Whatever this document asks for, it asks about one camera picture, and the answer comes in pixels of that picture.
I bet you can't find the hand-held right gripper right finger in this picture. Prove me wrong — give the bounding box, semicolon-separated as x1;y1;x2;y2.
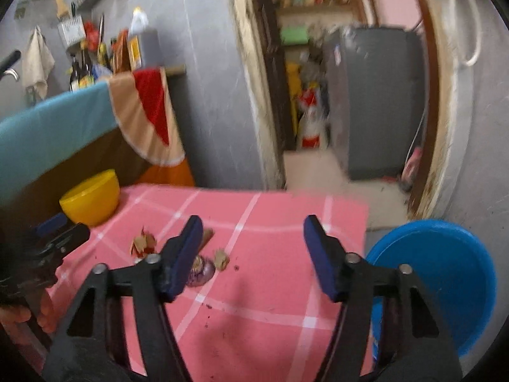
303;215;464;382

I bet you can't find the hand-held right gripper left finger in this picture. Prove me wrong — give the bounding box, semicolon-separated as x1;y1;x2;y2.
42;215;204;382

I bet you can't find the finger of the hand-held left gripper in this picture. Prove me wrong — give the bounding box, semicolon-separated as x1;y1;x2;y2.
36;212;68;238
40;223;91;262

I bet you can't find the blue white wrapper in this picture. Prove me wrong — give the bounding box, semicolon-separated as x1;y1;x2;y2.
185;255;216;288

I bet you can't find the red orange wrapper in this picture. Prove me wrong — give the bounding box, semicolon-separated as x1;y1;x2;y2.
130;227;159;257

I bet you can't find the blue plastic bucket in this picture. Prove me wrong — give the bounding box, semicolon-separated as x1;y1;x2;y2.
365;219;498;363

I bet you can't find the person's left hand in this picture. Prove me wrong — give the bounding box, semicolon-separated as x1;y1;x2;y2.
0;290;60;335

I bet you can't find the yellow bowl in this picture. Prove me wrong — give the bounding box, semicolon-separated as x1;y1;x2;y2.
59;169;121;227

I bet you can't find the pink checked cloth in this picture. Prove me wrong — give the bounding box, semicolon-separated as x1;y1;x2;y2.
4;183;376;382

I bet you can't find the pink slipper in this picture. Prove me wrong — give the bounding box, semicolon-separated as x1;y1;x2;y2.
401;147;423;186

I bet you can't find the red white rice bag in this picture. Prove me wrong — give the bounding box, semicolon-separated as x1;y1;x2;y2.
298;88;329;150

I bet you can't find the black sauce bottle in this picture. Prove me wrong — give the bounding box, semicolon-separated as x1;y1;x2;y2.
68;53;81;92

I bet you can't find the tall dark sauce bottle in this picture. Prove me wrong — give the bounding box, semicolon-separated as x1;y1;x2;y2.
80;42;95;88

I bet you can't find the beige hanging towel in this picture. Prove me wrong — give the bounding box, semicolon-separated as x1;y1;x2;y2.
22;26;55;100

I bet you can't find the grey washing machine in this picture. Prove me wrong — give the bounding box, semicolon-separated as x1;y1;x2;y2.
324;26;428;181

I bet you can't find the yellow plastic object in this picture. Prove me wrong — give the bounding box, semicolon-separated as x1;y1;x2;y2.
286;61;303;136

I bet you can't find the black wok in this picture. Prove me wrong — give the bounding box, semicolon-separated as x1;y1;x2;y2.
0;50;21;82

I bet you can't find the orange snack packet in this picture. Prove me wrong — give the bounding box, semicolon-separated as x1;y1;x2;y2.
115;30;131;73

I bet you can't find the red mesh bag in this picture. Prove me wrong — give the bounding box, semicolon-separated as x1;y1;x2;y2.
83;22;99;50

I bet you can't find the white utensil holder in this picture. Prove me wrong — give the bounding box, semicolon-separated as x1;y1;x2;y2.
58;16;86;44

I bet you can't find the dark wooden door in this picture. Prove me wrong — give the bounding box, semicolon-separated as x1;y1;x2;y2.
247;0;297;152

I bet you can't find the large cooking oil bottle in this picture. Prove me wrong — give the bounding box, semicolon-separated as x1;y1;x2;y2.
126;7;160;70

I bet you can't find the green box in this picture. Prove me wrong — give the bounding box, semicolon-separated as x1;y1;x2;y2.
280;27;310;46

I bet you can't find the thin white drain hose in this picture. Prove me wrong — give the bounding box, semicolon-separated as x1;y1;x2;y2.
406;107;428;168

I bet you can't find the wooden door frame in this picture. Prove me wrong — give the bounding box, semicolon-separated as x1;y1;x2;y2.
228;0;462;219

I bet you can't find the white shower hose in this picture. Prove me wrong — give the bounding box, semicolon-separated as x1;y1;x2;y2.
441;0;483;67

